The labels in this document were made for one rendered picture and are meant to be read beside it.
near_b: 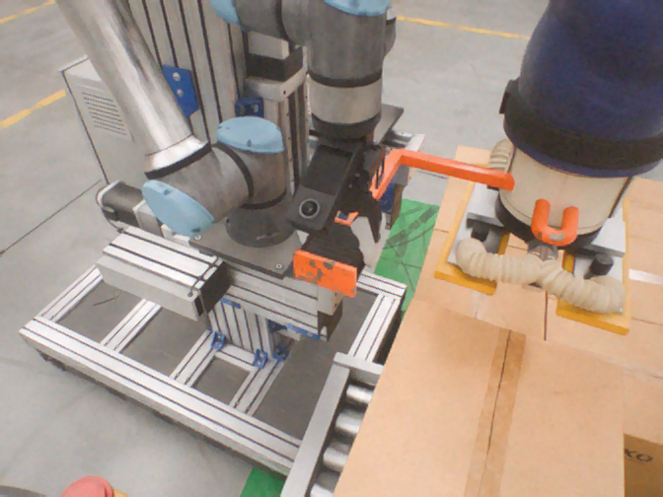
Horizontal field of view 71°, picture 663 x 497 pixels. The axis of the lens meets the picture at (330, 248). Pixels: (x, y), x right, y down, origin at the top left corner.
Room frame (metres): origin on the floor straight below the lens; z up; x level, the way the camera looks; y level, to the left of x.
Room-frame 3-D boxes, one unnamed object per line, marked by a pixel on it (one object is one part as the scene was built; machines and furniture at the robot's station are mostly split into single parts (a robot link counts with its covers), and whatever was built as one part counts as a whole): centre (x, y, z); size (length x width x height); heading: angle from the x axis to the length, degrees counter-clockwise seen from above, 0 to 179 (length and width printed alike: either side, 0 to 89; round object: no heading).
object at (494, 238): (0.65, -0.28, 1.15); 0.34 x 0.10 x 0.05; 156
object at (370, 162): (0.47, -0.02, 1.39); 0.09 x 0.08 x 0.12; 156
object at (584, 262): (0.57, -0.45, 1.15); 0.34 x 0.10 x 0.05; 156
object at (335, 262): (0.44, -0.01, 1.25); 0.09 x 0.08 x 0.05; 66
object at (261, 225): (0.75, 0.14, 1.09); 0.15 x 0.15 x 0.10
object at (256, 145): (0.74, 0.15, 1.20); 0.13 x 0.12 x 0.14; 143
